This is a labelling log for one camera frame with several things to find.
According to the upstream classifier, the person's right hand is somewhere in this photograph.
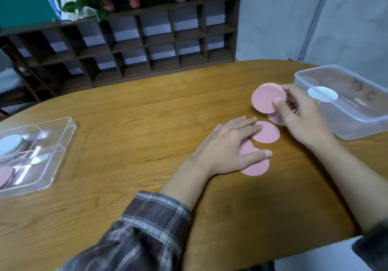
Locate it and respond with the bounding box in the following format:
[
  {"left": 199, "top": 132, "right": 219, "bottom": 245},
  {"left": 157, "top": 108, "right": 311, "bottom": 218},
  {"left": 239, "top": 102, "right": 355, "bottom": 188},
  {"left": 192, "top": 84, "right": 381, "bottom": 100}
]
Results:
[{"left": 272, "top": 84, "right": 334, "bottom": 151}]

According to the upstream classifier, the person's left hand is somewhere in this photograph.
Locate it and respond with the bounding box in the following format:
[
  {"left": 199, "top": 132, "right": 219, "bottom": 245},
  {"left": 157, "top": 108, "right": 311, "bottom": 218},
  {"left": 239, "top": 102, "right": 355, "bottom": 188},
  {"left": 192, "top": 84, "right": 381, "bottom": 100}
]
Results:
[{"left": 193, "top": 116, "right": 273, "bottom": 176}]

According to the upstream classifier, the pink round paper disc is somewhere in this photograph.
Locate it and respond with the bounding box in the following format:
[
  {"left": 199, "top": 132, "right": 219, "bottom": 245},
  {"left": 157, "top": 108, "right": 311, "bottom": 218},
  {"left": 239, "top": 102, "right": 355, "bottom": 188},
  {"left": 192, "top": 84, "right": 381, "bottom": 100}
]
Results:
[
  {"left": 240, "top": 147, "right": 270, "bottom": 177},
  {"left": 251, "top": 121, "right": 281, "bottom": 144},
  {"left": 239, "top": 139, "right": 256, "bottom": 157},
  {"left": 0, "top": 165, "right": 15, "bottom": 188},
  {"left": 267, "top": 110, "right": 287, "bottom": 126},
  {"left": 251, "top": 82, "right": 287, "bottom": 114}
]

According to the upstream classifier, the person's left forearm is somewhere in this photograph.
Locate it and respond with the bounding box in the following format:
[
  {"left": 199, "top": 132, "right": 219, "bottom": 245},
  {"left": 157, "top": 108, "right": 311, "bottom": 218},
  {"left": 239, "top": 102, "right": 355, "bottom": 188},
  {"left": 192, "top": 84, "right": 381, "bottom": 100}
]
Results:
[{"left": 58, "top": 156, "right": 219, "bottom": 271}]

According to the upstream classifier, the person's right forearm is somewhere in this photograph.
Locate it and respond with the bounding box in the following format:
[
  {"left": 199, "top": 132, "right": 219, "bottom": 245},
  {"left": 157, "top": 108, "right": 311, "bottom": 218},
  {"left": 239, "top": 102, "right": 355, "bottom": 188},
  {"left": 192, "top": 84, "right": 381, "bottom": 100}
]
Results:
[{"left": 312, "top": 136, "right": 388, "bottom": 271}]

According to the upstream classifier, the white round paper disc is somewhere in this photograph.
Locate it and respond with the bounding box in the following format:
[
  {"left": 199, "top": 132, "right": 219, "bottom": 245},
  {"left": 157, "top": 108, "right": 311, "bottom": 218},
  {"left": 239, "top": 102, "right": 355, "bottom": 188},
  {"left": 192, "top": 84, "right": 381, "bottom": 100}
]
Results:
[
  {"left": 0, "top": 134, "right": 24, "bottom": 157},
  {"left": 307, "top": 86, "right": 339, "bottom": 102}
]

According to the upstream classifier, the clear plastic storage box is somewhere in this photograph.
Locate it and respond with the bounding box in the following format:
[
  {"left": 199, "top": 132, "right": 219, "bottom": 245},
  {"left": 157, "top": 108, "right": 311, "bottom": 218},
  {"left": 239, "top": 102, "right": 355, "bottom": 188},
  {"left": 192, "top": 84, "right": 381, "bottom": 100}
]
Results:
[{"left": 294, "top": 64, "right": 388, "bottom": 141}]

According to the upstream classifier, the brown wooden cubby shelf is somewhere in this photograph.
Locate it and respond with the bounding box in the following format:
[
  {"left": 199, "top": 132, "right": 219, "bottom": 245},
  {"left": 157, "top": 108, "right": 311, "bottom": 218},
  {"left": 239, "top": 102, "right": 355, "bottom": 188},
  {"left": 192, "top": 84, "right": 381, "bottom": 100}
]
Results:
[{"left": 0, "top": 0, "right": 241, "bottom": 99}]

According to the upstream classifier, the clear acrylic divided tray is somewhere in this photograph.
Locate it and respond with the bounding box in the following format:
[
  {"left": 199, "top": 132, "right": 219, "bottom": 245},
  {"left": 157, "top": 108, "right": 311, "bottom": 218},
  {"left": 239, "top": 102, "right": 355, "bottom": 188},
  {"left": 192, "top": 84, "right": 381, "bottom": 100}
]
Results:
[{"left": 0, "top": 117, "right": 77, "bottom": 200}]

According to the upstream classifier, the white canvas tote bag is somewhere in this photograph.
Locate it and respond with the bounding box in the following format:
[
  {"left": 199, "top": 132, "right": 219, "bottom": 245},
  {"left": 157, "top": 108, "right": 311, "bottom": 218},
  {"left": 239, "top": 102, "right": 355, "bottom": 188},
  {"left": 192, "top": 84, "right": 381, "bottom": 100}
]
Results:
[{"left": 52, "top": 0, "right": 98, "bottom": 22}]

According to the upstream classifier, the brown wooden chair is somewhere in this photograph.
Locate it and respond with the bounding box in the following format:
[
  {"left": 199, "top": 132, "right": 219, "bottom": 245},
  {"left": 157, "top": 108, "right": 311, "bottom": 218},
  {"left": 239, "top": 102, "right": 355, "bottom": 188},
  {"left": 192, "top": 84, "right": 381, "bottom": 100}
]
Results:
[{"left": 0, "top": 44, "right": 59, "bottom": 120}]

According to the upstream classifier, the grey wall pipe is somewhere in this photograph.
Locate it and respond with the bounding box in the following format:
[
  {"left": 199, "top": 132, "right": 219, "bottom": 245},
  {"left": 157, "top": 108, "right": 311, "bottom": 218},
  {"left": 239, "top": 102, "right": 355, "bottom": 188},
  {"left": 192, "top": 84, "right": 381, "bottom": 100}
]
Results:
[{"left": 298, "top": 0, "right": 336, "bottom": 61}]

